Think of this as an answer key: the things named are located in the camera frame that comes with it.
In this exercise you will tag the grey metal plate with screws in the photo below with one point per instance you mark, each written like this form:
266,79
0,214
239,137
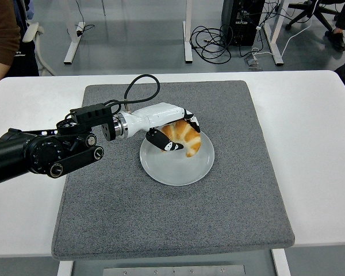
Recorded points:
174,270

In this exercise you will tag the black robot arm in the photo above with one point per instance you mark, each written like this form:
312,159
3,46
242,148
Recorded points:
11,152

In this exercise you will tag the grey felt mat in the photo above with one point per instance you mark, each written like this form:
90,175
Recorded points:
172,215

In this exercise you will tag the golden croissant bread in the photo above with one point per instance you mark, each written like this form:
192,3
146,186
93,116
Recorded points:
189,141

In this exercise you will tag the white table leg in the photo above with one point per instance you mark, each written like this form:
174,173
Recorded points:
64,267
281,263

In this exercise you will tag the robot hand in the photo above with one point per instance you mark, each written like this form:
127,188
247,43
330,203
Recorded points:
158,115

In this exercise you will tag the black office chair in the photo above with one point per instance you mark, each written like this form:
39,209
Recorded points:
319,11

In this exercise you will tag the black computer tower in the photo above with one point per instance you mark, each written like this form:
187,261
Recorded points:
241,20

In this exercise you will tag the white chair armrest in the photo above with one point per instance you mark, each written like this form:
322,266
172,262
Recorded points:
31,31

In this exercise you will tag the grey floor socket box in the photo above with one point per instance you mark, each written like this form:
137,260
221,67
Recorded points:
253,61

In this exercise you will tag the white desk leg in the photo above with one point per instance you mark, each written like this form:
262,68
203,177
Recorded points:
72,43
187,37
276,34

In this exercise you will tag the person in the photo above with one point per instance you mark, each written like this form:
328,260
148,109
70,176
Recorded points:
3,28
337,38

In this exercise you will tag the grey round plate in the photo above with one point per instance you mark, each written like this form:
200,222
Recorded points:
175,169

